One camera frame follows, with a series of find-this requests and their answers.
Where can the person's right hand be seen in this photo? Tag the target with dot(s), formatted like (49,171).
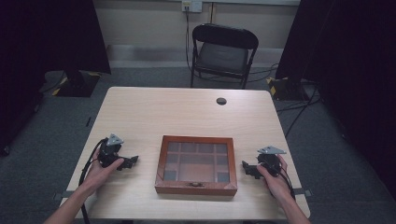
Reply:
(277,185)

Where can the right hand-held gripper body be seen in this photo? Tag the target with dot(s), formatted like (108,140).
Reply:
(269,161)

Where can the person's left hand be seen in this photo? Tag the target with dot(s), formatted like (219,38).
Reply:
(96,175)

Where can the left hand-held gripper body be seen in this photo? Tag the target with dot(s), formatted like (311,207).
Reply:
(109,154)

